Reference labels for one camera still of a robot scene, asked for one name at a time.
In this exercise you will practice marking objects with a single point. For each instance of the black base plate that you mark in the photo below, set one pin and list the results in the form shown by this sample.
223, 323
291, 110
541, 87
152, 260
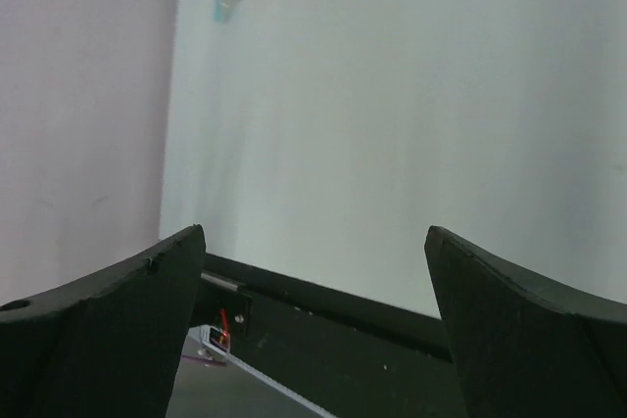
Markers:
343, 355

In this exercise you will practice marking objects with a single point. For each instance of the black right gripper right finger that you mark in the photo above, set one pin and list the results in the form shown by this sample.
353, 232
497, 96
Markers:
523, 344

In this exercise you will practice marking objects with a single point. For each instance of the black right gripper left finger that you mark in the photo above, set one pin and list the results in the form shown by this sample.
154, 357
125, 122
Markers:
107, 344

